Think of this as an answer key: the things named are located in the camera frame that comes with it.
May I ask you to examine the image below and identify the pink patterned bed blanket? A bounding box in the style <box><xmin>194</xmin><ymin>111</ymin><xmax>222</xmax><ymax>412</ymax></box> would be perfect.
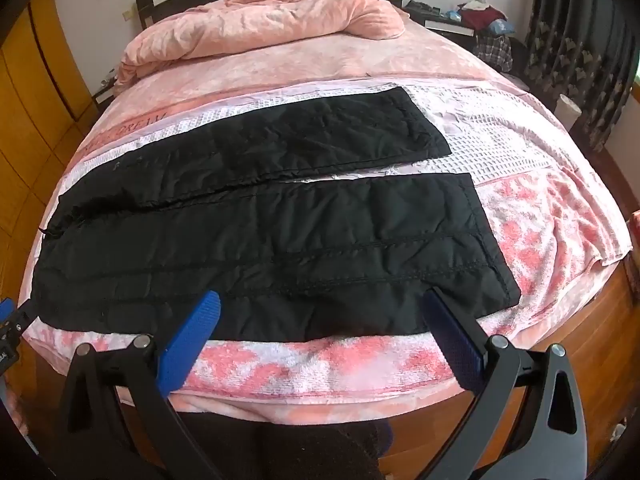
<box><xmin>10</xmin><ymin>2</ymin><xmax>636</xmax><ymax>441</ymax></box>

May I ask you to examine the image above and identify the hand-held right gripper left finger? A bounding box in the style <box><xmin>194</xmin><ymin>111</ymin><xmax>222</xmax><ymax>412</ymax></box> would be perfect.
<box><xmin>57</xmin><ymin>290</ymin><xmax>223</xmax><ymax>480</ymax></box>

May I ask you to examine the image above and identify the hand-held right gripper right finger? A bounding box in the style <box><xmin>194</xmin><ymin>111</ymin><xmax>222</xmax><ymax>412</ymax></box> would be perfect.
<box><xmin>424</xmin><ymin>287</ymin><xmax>589</xmax><ymax>480</ymax></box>

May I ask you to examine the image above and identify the red clothing pile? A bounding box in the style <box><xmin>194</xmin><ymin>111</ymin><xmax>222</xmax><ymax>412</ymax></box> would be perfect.
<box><xmin>460</xmin><ymin>2</ymin><xmax>508</xmax><ymax>31</ymax></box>

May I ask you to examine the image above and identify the black jacket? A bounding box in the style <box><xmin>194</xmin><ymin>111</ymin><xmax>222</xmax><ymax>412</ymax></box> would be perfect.
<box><xmin>37</xmin><ymin>86</ymin><xmax>522</xmax><ymax>347</ymax></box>

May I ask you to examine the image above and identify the small dark nightstand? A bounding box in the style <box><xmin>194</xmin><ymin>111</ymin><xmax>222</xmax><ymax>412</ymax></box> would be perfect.
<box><xmin>91</xmin><ymin>76</ymin><xmax>122</xmax><ymax>107</ymax></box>

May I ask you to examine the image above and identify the pink white patterned towel blanket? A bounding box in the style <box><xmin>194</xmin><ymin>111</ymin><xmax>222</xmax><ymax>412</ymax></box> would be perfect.
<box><xmin>22</xmin><ymin>77</ymin><xmax>636</xmax><ymax>403</ymax></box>

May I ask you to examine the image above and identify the white cylindrical bin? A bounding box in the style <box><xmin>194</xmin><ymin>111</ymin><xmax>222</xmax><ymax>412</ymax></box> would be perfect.
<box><xmin>555</xmin><ymin>93</ymin><xmax>584</xmax><ymax>135</ymax></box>

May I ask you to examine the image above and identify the pink crumpled comforter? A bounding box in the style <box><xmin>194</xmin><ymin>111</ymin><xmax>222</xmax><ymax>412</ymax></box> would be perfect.
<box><xmin>115</xmin><ymin>0</ymin><xmax>408</xmax><ymax>88</ymax></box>

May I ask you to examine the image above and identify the orange wooden wardrobe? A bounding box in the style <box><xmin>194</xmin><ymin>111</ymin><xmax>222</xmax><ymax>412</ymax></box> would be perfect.
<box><xmin>0</xmin><ymin>0</ymin><xmax>98</xmax><ymax>271</ymax></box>

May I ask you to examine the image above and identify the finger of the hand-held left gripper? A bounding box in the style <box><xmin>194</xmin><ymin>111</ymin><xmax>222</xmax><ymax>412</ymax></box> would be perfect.
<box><xmin>0</xmin><ymin>298</ymin><xmax>40</xmax><ymax>335</ymax></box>

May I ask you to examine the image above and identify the dark patterned curtain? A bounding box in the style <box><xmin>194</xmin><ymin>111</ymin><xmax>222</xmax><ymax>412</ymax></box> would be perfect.
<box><xmin>522</xmin><ymin>0</ymin><xmax>640</xmax><ymax>153</ymax></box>

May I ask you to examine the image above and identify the plaid cloth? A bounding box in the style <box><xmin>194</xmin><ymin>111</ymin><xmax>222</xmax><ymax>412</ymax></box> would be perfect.
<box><xmin>472</xmin><ymin>35</ymin><xmax>515</xmax><ymax>72</ymax></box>

